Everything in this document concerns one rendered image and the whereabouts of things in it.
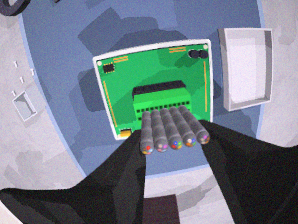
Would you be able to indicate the blue work mat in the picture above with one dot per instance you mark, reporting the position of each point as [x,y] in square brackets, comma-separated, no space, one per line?
[62,38]

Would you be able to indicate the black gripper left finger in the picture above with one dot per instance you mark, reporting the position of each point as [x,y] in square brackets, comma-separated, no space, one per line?
[112,194]

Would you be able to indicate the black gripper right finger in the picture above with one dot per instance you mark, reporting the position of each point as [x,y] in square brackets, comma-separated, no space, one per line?
[256,178]

